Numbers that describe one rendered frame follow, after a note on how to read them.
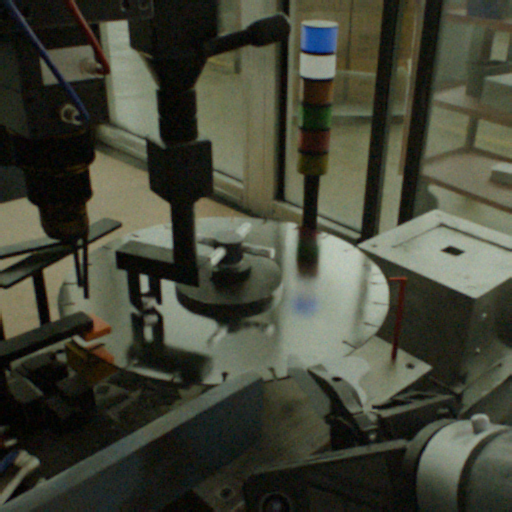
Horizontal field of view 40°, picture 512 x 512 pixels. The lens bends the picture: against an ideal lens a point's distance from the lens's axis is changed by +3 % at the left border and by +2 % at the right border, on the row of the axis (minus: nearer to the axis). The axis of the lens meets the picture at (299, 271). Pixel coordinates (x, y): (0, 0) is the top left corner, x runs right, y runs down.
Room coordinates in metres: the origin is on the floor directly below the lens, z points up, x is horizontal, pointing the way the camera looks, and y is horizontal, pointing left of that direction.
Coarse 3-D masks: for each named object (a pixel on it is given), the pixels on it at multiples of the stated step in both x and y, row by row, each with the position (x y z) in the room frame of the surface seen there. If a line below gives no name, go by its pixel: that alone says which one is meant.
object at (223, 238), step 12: (240, 228) 0.64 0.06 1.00; (204, 240) 0.62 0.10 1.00; (216, 240) 0.60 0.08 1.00; (228, 240) 0.60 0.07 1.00; (240, 240) 0.61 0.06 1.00; (216, 252) 0.59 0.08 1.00; (228, 252) 0.60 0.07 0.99; (240, 252) 0.60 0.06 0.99; (252, 252) 0.60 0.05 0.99; (264, 252) 0.59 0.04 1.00; (216, 264) 0.60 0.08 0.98; (228, 264) 0.60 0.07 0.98; (240, 264) 0.61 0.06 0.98
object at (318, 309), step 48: (144, 240) 0.70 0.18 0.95; (288, 240) 0.72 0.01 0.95; (336, 240) 0.72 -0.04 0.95; (96, 288) 0.59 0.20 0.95; (144, 288) 0.59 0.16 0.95; (288, 288) 0.61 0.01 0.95; (336, 288) 0.61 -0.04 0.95; (384, 288) 0.62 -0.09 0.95; (144, 336) 0.51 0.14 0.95; (192, 336) 0.51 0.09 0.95; (240, 336) 0.52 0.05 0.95; (288, 336) 0.52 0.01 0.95; (336, 336) 0.52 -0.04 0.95; (192, 384) 0.45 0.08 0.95
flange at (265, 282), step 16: (208, 256) 0.65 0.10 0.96; (256, 256) 0.66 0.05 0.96; (224, 272) 0.59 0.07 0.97; (240, 272) 0.59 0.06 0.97; (256, 272) 0.62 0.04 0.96; (272, 272) 0.62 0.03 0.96; (176, 288) 0.59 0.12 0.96; (192, 288) 0.58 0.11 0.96; (208, 288) 0.58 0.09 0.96; (224, 288) 0.58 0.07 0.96; (240, 288) 0.58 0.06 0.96; (256, 288) 0.59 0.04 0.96; (272, 288) 0.59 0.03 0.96; (192, 304) 0.57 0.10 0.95; (208, 304) 0.56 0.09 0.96; (224, 304) 0.56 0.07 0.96; (240, 304) 0.56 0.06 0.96; (256, 304) 0.57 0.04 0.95
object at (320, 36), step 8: (304, 24) 0.89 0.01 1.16; (312, 24) 0.90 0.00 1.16; (320, 24) 0.90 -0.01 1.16; (328, 24) 0.90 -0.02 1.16; (336, 24) 0.90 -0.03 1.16; (304, 32) 0.89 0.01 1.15; (312, 32) 0.88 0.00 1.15; (320, 32) 0.88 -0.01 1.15; (328, 32) 0.89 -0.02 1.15; (336, 32) 0.90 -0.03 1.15; (304, 40) 0.89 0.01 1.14; (312, 40) 0.88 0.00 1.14; (320, 40) 0.88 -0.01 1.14; (328, 40) 0.89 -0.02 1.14; (336, 40) 0.90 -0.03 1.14; (304, 48) 0.89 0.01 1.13; (312, 48) 0.88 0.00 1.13; (320, 48) 0.88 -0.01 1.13; (328, 48) 0.89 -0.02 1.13; (336, 48) 0.90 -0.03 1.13
